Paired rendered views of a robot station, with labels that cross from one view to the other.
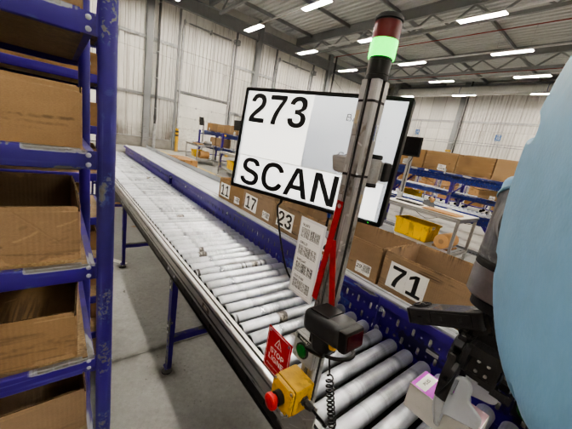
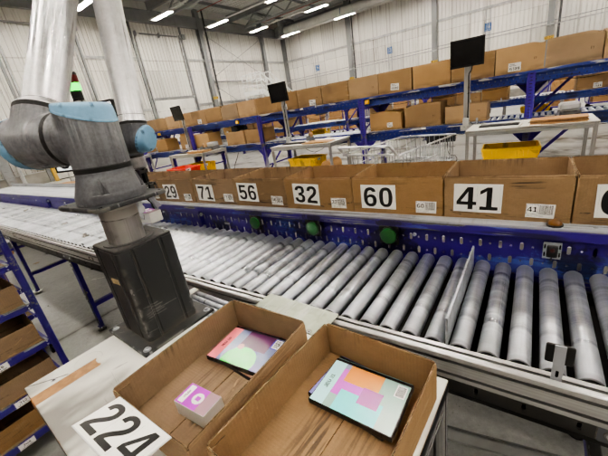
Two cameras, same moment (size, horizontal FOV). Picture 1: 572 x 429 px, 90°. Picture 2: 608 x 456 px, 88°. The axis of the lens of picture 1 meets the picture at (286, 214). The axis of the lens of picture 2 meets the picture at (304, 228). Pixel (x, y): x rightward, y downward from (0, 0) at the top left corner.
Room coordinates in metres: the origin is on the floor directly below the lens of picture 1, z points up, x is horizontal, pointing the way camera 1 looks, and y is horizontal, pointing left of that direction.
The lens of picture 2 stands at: (-1.09, -0.65, 1.37)
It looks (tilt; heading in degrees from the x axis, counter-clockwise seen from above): 20 degrees down; 347
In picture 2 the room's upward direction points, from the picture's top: 9 degrees counter-clockwise
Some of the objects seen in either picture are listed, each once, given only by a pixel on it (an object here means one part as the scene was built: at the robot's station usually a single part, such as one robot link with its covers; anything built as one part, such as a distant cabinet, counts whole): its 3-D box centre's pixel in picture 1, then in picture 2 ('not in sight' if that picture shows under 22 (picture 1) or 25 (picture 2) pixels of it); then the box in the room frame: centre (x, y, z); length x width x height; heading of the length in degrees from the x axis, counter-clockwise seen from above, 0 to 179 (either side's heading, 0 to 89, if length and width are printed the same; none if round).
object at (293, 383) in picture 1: (299, 403); not in sight; (0.54, -0.10, 0.84); 0.15 x 0.09 x 0.07; 40
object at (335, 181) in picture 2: not in sight; (330, 186); (0.49, -1.18, 0.96); 0.39 x 0.29 x 0.17; 40
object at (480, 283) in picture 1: (508, 287); (135, 163); (0.37, -0.32, 1.27); 0.10 x 0.09 x 0.05; 130
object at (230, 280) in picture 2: not in sight; (261, 261); (0.32, -0.72, 0.72); 0.52 x 0.05 x 0.05; 130
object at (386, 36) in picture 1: (385, 41); (72, 83); (0.60, -0.13, 1.62); 0.05 x 0.05 x 0.06
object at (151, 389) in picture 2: not in sight; (220, 368); (-0.41, -0.53, 0.80); 0.38 x 0.28 x 0.10; 130
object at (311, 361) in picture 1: (306, 348); not in sight; (0.58, -0.10, 0.95); 0.07 x 0.03 x 0.07; 40
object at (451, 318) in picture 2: not in sight; (461, 288); (-0.35, -1.29, 0.76); 0.46 x 0.01 x 0.09; 130
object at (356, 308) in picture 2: not in sight; (375, 282); (-0.13, -1.10, 0.72); 0.52 x 0.05 x 0.05; 130
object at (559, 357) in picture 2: not in sight; (557, 365); (-0.70, -1.24, 0.78); 0.05 x 0.01 x 0.11; 40
